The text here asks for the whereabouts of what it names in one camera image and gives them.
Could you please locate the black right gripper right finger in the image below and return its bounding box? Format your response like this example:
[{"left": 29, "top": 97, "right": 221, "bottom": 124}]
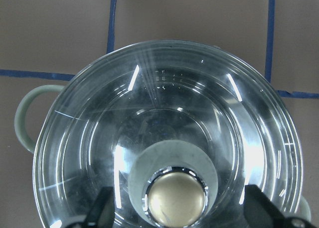
[{"left": 244, "top": 185, "right": 285, "bottom": 228}]

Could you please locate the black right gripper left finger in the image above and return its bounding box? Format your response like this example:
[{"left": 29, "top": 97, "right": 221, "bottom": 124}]
[{"left": 84, "top": 187, "right": 115, "bottom": 228}]

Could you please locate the pale green cooking pot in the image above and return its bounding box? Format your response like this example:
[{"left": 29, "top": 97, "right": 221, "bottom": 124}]
[{"left": 14, "top": 38, "right": 312, "bottom": 228}]

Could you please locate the glass pot lid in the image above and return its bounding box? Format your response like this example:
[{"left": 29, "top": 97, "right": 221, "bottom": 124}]
[{"left": 32, "top": 40, "right": 304, "bottom": 228}]

